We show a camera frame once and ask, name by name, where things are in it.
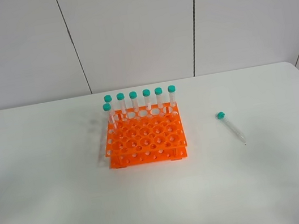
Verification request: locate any teal capped test tube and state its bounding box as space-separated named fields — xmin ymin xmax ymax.
xmin=216 ymin=111 xmax=247 ymax=145

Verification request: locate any orange test tube rack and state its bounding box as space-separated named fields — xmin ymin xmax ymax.
xmin=105 ymin=102 xmax=187 ymax=169

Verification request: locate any back row tube far left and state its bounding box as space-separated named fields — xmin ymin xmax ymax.
xmin=104 ymin=94 xmax=115 ymax=115

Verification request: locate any second row tube left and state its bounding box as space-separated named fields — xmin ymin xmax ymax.
xmin=103 ymin=103 xmax=117 ymax=129

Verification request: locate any back row tube far right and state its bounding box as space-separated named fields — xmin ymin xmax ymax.
xmin=167 ymin=85 xmax=177 ymax=113

